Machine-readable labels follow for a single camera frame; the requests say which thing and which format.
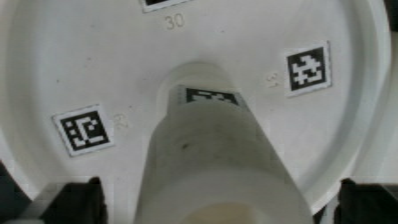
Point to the white round table top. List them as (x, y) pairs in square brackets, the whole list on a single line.
[(96, 54)]

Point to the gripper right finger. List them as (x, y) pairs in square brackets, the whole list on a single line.
[(366, 204)]

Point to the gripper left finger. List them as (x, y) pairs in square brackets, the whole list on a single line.
[(73, 206)]

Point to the white cylindrical table leg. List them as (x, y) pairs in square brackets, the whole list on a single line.
[(215, 180)]

